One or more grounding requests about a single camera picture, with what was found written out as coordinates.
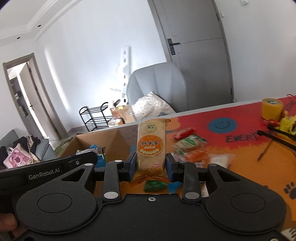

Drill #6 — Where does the orange snack packet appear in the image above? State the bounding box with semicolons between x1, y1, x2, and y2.
184;149;208;163

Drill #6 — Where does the green label pastry packet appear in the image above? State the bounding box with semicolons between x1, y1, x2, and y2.
172;134;207;152

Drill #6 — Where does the green snack packet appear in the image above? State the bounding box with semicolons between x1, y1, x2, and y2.
144;180;168;192

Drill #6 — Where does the red snack bar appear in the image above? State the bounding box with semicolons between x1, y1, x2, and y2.
173;127;195;140

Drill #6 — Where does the orange label rice cake pack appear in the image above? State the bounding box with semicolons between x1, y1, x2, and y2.
131;118;171;186

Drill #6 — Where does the blue snack packet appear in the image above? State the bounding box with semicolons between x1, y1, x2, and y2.
89;144;106;168
167;182;183;194

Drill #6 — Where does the long white cake package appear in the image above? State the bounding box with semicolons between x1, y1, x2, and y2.
195;154;235;169

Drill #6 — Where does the person's left hand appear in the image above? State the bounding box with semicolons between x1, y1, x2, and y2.
0;213;26;240

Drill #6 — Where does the brown cardboard box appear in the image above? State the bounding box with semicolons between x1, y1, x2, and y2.
54;128;139;197

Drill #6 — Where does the grey sofa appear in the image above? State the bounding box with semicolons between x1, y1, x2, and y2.
1;130;57;170

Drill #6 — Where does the black shoe rack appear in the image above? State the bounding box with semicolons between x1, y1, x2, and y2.
79;102;112;132

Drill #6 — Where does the brown paper bag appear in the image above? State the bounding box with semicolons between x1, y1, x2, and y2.
110;105;136;123

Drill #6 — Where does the white dotted pillow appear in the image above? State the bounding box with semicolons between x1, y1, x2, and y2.
132;91;176;121

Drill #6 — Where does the colourful cartoon table mat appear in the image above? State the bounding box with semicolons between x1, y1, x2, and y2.
94;97;296;239

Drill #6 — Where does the grey armchair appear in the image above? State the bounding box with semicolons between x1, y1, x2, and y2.
126;62;189;113

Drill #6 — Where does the black folding stand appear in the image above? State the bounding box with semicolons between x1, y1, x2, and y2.
257;125;295;161

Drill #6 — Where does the yellow tape roll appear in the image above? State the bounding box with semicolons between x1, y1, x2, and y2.
261;98;283;121

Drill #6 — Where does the open side door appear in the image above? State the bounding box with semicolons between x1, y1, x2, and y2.
3;53;68;141

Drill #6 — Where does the yellow plastic bag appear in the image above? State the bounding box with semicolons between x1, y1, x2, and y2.
278;110;296;136

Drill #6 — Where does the white perforated board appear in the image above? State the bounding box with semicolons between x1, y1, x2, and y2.
114;46;131;106

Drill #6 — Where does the grey door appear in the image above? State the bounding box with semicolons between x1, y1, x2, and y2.
149;1;233;109

